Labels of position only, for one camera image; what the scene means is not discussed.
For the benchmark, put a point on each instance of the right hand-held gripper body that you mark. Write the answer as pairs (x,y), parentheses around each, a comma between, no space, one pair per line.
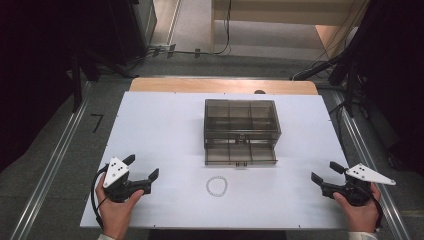
(356,191)

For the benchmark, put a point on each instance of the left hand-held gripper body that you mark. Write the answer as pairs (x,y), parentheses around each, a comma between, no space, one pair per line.
(116,173)

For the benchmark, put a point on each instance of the smoky transparent drawer box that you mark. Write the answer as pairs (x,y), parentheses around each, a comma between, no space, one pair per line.
(240,116)

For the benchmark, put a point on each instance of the person's right hand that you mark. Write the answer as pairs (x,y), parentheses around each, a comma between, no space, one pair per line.
(361,216)

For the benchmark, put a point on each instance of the person's left hand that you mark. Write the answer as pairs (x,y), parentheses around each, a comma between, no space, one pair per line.
(116,216)

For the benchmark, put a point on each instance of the white board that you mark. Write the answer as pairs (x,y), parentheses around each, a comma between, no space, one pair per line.
(160,133)

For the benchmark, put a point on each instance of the person's right white sleeve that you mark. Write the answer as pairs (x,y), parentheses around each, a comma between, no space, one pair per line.
(363,236)

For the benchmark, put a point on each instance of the person's white sleeve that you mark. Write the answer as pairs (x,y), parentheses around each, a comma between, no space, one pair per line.
(363,236)
(105,237)

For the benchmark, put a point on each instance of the person's left white sleeve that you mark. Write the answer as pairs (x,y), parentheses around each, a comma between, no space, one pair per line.
(105,237)

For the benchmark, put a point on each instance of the wooden table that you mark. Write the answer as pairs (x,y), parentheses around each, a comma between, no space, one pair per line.
(200,86)

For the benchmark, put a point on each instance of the black curtain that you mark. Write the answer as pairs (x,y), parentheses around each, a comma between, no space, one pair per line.
(30,73)
(400,83)

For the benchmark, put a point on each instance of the black cabinet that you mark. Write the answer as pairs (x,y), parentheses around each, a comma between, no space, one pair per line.
(133,30)

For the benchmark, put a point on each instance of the light wooden shelf unit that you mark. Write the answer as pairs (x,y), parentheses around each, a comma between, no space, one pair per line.
(266,13)

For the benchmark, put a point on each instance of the metal floor rail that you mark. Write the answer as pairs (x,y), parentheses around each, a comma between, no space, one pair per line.
(366,146)
(50,170)

